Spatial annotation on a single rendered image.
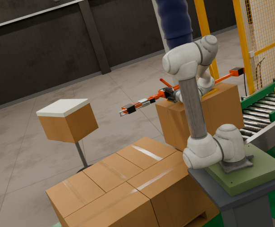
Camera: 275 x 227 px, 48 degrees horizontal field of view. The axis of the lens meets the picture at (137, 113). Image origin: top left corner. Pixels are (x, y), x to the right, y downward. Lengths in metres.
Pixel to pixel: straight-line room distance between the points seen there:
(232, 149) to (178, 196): 0.82
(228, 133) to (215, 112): 0.71
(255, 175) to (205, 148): 0.34
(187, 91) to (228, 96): 0.99
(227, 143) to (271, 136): 1.10
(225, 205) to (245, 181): 0.18
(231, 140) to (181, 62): 0.60
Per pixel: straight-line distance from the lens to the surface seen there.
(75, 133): 3.75
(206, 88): 2.28
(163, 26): 2.53
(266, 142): 2.98
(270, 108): 3.52
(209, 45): 1.74
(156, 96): 2.48
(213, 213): 2.98
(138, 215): 2.48
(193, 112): 1.81
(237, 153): 2.02
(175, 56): 1.69
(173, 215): 2.68
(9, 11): 10.42
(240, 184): 1.96
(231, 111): 2.77
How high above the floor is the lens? 1.96
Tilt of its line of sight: 20 degrees down
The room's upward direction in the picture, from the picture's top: 18 degrees counter-clockwise
